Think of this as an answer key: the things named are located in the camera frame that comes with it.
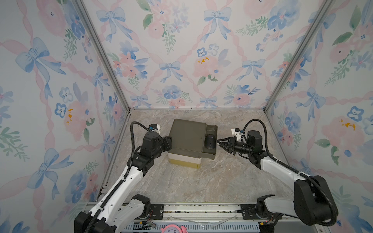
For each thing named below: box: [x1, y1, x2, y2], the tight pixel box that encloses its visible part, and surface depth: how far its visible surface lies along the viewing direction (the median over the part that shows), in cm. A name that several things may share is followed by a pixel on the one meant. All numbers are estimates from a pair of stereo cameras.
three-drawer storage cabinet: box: [167, 118, 216, 169], surface depth 84 cm
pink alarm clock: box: [160, 224, 189, 233], surface depth 69 cm
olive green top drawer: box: [201, 124, 218, 161], surface depth 83 cm
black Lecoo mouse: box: [204, 133, 216, 150], surface depth 84 cm
